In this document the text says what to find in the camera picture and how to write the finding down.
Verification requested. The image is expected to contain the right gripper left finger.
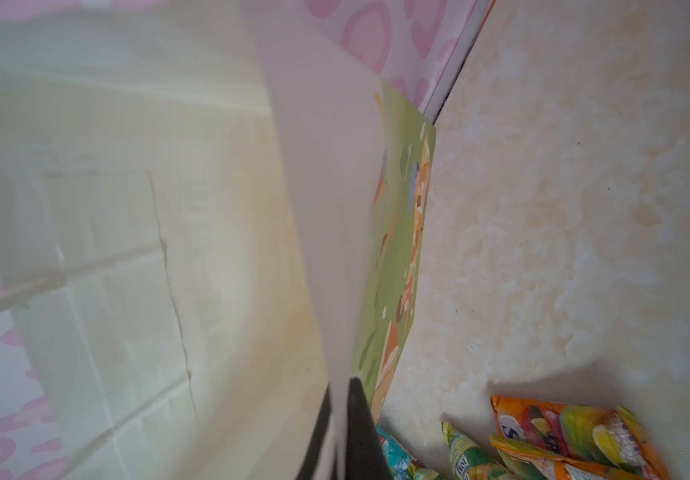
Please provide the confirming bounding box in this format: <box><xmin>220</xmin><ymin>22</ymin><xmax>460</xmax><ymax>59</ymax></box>
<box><xmin>296</xmin><ymin>388</ymin><xmax>333</xmax><ymax>480</ymax></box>

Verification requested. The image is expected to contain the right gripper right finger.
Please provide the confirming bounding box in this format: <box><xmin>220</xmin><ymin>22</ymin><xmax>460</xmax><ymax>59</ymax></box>
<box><xmin>345</xmin><ymin>377</ymin><xmax>392</xmax><ymax>480</ymax></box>

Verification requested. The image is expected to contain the teal Fox's candy bag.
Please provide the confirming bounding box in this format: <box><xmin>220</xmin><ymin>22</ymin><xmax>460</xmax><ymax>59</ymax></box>
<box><xmin>376</xmin><ymin>425</ymin><xmax>442</xmax><ymax>480</ymax></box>

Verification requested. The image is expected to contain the white illustrated paper bag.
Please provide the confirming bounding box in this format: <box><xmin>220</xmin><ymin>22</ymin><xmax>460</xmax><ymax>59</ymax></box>
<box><xmin>0</xmin><ymin>1</ymin><xmax>445</xmax><ymax>479</ymax></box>

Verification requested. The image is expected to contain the lime Fox's candy bag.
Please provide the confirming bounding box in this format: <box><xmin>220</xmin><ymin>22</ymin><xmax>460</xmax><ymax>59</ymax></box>
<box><xmin>441</xmin><ymin>420</ymin><xmax>518</xmax><ymax>480</ymax></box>

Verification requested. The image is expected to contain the orange candy bag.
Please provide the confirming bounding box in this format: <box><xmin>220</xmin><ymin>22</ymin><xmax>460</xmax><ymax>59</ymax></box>
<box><xmin>490</xmin><ymin>395</ymin><xmax>671</xmax><ymax>480</ymax></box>

